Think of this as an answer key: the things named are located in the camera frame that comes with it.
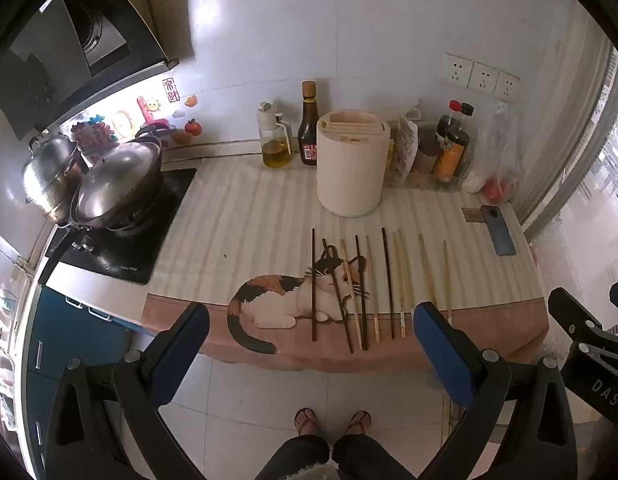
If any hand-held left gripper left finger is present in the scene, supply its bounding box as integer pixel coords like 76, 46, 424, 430
46, 302, 212, 480

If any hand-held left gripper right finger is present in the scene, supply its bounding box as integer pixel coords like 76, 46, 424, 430
413, 302, 579, 480

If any dark wooden chopstick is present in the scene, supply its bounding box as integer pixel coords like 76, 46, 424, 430
322, 238, 355, 354
310, 228, 318, 342
381, 228, 396, 339
354, 235, 369, 351

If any cream round utensil holder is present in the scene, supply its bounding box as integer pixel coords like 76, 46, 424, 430
316, 108, 392, 218

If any blue smartphone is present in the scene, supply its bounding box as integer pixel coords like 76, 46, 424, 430
480, 204, 518, 257

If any black glass gas stove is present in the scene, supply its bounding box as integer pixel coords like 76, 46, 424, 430
44, 167, 198, 286

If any blue kitchen cabinet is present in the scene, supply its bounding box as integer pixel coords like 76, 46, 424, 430
16, 285, 136, 467

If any person's right leg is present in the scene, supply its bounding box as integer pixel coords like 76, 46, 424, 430
331, 410, 421, 480

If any person's leg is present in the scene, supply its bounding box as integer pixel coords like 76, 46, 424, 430
331, 410, 421, 480
254, 407, 333, 480

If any striped cat print mat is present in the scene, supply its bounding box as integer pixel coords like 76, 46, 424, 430
141, 160, 550, 373

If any red tomato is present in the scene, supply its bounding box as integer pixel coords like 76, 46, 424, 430
482, 180, 515, 205

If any sliding glass door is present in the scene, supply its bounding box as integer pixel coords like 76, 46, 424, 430
514, 10, 618, 321

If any person's left leg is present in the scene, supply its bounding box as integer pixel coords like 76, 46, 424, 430
254, 407, 333, 480

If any clear plastic bag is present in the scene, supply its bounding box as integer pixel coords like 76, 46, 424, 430
461, 104, 523, 206

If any wok with steel lid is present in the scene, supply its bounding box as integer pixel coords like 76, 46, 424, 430
36, 137, 166, 286

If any orange label bottle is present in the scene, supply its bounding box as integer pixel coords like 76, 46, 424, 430
433, 127, 470, 184

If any white printed packet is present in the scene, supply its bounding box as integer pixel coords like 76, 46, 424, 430
389, 110, 423, 176

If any clear cooking oil bottle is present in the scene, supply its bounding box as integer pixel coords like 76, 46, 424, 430
256, 101, 294, 169

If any stainless steel steamer pot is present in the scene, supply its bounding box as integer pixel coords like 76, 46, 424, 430
21, 134, 86, 225

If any red cap dark bottle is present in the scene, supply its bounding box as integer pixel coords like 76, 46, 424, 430
435, 100, 463, 157

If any dark soy sauce bottle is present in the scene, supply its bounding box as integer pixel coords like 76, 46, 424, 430
297, 80, 320, 166

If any black range hood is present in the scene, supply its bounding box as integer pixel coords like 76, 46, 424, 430
0, 0, 181, 142

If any white wall socket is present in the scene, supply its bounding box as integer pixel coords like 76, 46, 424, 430
443, 53, 473, 86
494, 70, 521, 99
469, 62, 500, 92

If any cluster of colourful wall stickers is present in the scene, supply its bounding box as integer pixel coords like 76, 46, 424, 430
71, 109, 140, 157

